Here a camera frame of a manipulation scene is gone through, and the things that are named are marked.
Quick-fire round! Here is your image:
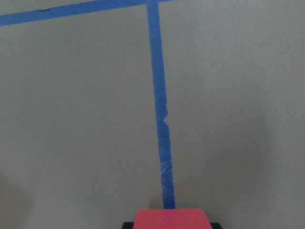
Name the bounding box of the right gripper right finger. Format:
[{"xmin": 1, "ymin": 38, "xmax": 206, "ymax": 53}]
[{"xmin": 210, "ymin": 222, "xmax": 221, "ymax": 229}]

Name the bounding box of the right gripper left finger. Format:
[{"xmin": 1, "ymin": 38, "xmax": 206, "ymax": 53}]
[{"xmin": 122, "ymin": 222, "xmax": 134, "ymax": 229}]

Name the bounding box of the red block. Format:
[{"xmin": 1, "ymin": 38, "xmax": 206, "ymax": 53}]
[{"xmin": 133, "ymin": 208, "xmax": 212, "ymax": 229}]

